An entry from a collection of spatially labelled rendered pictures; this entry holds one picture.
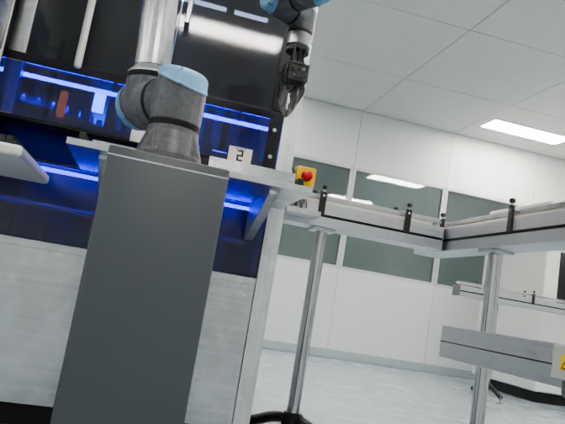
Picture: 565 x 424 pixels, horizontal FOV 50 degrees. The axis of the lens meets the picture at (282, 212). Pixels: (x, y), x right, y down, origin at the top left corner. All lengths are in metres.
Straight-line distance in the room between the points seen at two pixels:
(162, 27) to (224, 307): 1.00
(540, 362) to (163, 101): 1.30
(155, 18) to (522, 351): 1.43
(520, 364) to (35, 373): 1.52
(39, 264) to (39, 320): 0.18
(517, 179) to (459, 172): 0.82
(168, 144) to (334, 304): 5.83
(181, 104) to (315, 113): 5.92
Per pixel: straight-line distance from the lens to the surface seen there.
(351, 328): 7.12
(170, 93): 1.36
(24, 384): 2.14
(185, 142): 1.33
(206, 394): 2.13
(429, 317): 7.50
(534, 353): 1.99
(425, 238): 2.45
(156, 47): 1.53
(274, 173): 1.77
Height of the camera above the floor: 0.54
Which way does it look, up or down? 8 degrees up
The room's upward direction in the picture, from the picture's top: 9 degrees clockwise
